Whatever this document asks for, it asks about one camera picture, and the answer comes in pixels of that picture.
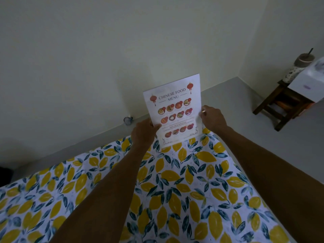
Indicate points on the person's left thumb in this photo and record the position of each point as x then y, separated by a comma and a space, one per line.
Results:
155, 127

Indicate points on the person's right forearm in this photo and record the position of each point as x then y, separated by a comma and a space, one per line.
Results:
273, 182

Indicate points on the small wall socket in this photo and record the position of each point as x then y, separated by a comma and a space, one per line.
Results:
128, 120

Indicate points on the white box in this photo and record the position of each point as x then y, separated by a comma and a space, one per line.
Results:
308, 82

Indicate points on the dark wooden stool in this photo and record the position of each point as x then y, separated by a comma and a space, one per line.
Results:
282, 105

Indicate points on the person's right thumb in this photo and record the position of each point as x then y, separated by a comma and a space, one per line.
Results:
203, 112

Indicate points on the white food menu card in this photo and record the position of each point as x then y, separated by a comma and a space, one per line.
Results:
174, 111

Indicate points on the person's right hand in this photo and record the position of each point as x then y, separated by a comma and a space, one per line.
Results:
214, 120

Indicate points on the person's left forearm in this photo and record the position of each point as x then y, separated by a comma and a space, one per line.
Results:
106, 197

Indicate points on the yellow leaf print tablecloth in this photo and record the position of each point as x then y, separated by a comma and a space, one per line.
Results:
162, 197

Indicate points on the person's left hand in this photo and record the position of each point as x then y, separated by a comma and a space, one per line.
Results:
143, 134

